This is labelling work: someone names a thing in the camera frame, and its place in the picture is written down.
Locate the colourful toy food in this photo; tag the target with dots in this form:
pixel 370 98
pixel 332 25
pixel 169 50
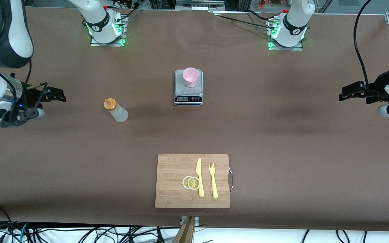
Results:
pixel 272 2

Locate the brown table cover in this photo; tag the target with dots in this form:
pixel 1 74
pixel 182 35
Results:
pixel 282 135

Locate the white power strip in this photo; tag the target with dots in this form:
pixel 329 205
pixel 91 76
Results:
pixel 199 6

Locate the yellow plastic knife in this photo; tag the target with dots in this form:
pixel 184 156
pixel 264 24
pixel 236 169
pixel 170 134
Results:
pixel 199 168

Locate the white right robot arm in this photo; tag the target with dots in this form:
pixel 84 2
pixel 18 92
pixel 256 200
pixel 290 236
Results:
pixel 8 37

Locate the metal bracket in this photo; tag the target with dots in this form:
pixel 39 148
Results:
pixel 197 220

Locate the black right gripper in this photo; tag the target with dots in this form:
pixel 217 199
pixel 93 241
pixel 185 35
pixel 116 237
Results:
pixel 31 98

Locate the lemon slice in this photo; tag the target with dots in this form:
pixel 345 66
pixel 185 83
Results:
pixel 193 183
pixel 184 182

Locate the silver digital kitchen scale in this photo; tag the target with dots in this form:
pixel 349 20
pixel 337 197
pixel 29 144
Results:
pixel 181 91

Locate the translucent sauce bottle orange cap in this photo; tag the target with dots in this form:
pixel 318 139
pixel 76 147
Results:
pixel 118 113

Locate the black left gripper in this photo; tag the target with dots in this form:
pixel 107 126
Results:
pixel 378 87

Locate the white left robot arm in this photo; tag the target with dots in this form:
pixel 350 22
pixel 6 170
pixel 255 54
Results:
pixel 295 23

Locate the yellow plastic fork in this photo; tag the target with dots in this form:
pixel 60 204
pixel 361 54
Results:
pixel 213 184

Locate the wooden post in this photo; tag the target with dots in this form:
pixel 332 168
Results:
pixel 186 233

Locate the pink plastic cup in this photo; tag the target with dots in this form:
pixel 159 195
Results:
pixel 190 76

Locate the bamboo cutting board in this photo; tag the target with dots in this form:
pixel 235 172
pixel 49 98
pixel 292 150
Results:
pixel 171 189

